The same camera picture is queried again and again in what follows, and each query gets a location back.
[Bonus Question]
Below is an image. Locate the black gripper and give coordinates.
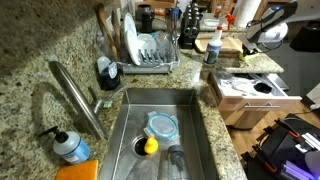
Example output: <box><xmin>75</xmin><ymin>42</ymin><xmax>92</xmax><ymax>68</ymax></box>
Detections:
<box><xmin>239</xmin><ymin>34</ymin><xmax>265</xmax><ymax>63</ymax></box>

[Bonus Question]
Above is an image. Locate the yellow-green sponge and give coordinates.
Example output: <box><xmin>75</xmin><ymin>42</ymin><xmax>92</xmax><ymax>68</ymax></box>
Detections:
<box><xmin>237</xmin><ymin>53</ymin><xmax>260</xmax><ymax>64</ymax></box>

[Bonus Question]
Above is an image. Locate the white spray bottle red trigger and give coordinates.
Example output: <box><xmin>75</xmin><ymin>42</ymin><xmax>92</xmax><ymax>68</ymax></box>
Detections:
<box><xmin>203</xmin><ymin>12</ymin><xmax>237</xmax><ymax>65</ymax></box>

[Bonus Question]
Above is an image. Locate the wooden drawer white interior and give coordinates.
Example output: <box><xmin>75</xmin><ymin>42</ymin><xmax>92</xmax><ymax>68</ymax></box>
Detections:
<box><xmin>209</xmin><ymin>71</ymin><xmax>303</xmax><ymax>130</ymax></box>

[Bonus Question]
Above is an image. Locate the clear bottle black lid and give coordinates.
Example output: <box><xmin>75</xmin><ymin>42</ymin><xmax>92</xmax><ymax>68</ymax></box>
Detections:
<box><xmin>159</xmin><ymin>143</ymin><xmax>192</xmax><ymax>180</ymax></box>

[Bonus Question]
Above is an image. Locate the clear dish soap bottle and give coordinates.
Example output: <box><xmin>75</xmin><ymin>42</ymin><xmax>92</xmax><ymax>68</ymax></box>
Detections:
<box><xmin>95</xmin><ymin>31</ymin><xmax>122</xmax><ymax>91</ymax></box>

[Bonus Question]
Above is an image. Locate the orange sponge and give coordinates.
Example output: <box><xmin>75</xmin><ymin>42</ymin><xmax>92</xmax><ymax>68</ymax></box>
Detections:
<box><xmin>54</xmin><ymin>159</ymin><xmax>100</xmax><ymax>180</ymax></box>

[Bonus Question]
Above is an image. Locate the thick wooden cutting board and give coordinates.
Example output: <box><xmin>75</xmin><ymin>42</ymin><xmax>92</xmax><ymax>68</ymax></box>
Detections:
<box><xmin>194</xmin><ymin>35</ymin><xmax>245</xmax><ymax>56</ymax></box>

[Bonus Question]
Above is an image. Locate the clear bagged cutlery pile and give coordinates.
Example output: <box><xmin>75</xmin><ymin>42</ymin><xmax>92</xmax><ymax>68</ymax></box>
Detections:
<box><xmin>218</xmin><ymin>73</ymin><xmax>268</xmax><ymax>98</ymax></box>

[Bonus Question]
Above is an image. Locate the white paper towel roll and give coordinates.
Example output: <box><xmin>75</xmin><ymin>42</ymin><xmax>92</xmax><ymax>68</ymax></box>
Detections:
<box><xmin>232</xmin><ymin>0</ymin><xmax>263</xmax><ymax>29</ymax></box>

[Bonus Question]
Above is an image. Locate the black knife block with knives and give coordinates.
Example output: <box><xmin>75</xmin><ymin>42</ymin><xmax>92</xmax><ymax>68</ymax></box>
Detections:
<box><xmin>177</xmin><ymin>2</ymin><xmax>204</xmax><ymax>50</ymax></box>

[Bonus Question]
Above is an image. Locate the grey dish rack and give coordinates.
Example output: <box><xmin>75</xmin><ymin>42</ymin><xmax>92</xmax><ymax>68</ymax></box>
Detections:
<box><xmin>117</xmin><ymin>29</ymin><xmax>181</xmax><ymax>75</ymax></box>

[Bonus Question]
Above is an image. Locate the stainless steel sink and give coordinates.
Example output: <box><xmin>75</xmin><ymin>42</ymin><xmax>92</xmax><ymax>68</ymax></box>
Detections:
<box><xmin>98</xmin><ymin>87</ymin><xmax>218</xmax><ymax>180</ymax></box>

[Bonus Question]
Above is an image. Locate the white plate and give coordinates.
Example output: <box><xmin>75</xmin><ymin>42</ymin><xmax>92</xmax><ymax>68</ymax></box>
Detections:
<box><xmin>122</xmin><ymin>11</ymin><xmax>143</xmax><ymax>66</ymax></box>
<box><xmin>136</xmin><ymin>32</ymin><xmax>158</xmax><ymax>55</ymax></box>

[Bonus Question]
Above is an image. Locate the black coffee maker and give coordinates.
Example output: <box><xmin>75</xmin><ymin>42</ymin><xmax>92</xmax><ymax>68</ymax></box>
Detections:
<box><xmin>134</xmin><ymin>3</ymin><xmax>156</xmax><ymax>34</ymax></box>

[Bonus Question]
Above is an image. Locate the clear container blue rim lid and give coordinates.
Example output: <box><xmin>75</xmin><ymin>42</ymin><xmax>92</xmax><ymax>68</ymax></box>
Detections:
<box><xmin>142</xmin><ymin>110</ymin><xmax>181</xmax><ymax>141</ymax></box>

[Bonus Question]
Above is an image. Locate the yellow rubber duck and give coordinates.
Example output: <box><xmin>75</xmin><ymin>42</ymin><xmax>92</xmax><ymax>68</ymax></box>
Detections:
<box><xmin>143</xmin><ymin>135</ymin><xmax>160</xmax><ymax>155</ymax></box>

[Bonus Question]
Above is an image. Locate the wooden spoon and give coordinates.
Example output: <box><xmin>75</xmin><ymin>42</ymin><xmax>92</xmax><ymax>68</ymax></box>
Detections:
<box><xmin>96</xmin><ymin>2</ymin><xmax>120</xmax><ymax>62</ymax></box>
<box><xmin>111</xmin><ymin>9</ymin><xmax>122</xmax><ymax>52</ymax></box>

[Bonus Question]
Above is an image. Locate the sink drain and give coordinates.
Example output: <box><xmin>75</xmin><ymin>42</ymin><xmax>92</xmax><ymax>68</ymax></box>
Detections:
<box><xmin>132</xmin><ymin>134</ymin><xmax>158</xmax><ymax>158</ymax></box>

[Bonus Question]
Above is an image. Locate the steel kitchen faucet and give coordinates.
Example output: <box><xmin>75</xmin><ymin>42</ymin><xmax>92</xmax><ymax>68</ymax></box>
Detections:
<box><xmin>47</xmin><ymin>59</ymin><xmax>130</xmax><ymax>141</ymax></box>

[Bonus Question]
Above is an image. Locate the blue soap pump dispenser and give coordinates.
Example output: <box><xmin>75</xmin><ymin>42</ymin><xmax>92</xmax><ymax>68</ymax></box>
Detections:
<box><xmin>37</xmin><ymin>125</ymin><xmax>92</xmax><ymax>165</ymax></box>

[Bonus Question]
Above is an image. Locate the metal drawer handle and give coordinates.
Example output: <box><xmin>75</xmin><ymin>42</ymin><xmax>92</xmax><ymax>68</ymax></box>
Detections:
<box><xmin>242</xmin><ymin>102</ymin><xmax>281</xmax><ymax>111</ymax></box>

